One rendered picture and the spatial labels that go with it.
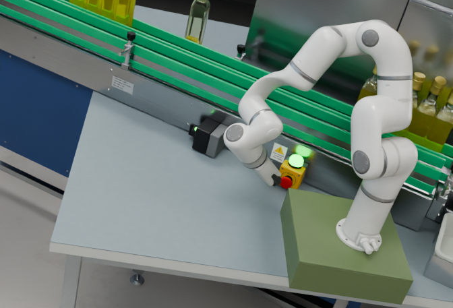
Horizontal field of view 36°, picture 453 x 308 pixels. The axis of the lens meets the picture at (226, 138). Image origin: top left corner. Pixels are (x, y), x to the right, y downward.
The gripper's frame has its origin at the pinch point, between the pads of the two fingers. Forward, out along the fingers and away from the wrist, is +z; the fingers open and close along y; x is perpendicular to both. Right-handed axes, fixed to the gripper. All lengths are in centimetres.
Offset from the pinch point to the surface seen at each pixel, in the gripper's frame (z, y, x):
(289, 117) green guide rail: 2.1, -12.8, 16.8
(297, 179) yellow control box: 9.8, 0.0, 5.2
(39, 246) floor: 37, -78, -81
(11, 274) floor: 26, -68, -92
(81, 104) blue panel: -4, -75, -28
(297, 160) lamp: 6.8, -2.8, 9.1
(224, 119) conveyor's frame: 0.3, -28.7, 2.7
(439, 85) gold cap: 6, 14, 52
